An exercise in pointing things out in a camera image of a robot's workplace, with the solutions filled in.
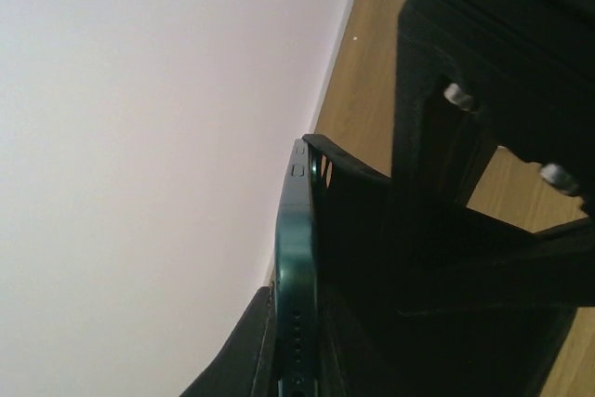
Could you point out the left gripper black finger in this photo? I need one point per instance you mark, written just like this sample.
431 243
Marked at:
245 366

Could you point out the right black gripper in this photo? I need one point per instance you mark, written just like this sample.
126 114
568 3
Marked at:
472 76

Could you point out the black phone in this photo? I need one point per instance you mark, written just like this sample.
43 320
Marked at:
296 278

